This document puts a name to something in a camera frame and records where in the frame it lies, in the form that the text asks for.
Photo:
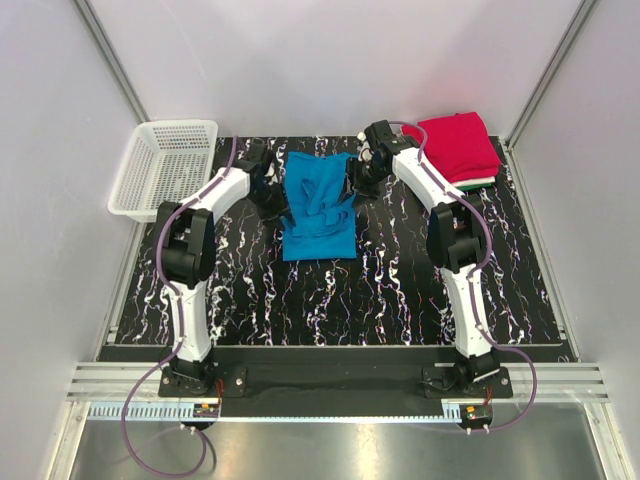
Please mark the red folded t shirt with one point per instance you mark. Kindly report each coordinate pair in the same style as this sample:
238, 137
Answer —
458, 146

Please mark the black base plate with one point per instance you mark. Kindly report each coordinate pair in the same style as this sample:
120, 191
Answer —
238, 380

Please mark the green folded t shirt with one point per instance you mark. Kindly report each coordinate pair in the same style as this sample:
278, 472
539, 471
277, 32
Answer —
476, 186

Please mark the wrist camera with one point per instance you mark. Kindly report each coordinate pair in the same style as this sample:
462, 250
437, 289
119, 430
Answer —
259, 158
379, 135

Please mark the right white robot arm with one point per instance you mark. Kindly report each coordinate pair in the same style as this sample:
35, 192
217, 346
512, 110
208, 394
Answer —
458, 243

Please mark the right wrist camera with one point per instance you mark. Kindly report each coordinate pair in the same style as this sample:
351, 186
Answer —
379, 135

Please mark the aluminium frame rail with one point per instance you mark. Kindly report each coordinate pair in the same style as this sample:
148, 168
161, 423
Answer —
326, 393

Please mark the white plastic basket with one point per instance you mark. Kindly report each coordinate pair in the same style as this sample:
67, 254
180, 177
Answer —
164, 161

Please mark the blue t shirt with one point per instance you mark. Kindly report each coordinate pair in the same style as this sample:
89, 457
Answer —
322, 225

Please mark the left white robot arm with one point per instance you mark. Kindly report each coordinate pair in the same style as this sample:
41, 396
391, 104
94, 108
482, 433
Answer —
185, 258

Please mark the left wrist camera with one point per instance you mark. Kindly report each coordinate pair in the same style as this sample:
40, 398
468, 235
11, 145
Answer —
259, 158

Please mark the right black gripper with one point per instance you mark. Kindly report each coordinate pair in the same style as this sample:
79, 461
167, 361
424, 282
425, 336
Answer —
353, 166

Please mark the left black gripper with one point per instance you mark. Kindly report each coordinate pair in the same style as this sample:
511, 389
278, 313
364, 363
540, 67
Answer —
280, 209

